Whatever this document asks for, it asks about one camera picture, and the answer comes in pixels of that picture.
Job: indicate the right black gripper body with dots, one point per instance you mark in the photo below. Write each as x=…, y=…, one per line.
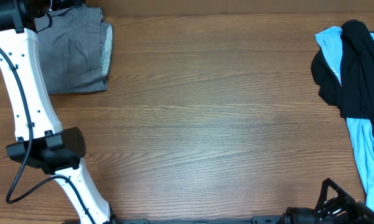
x=355, y=214

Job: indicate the grey shorts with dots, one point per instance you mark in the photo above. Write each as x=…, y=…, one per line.
x=75, y=47

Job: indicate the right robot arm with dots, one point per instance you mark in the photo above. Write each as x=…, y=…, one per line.
x=300, y=215

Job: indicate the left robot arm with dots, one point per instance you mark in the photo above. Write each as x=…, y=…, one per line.
x=43, y=148

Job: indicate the light blue garment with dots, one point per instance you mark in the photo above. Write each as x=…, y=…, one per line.
x=360, y=130

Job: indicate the black garment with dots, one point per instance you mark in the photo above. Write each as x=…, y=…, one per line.
x=344, y=69

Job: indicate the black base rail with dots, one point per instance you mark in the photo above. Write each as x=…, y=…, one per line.
x=269, y=219

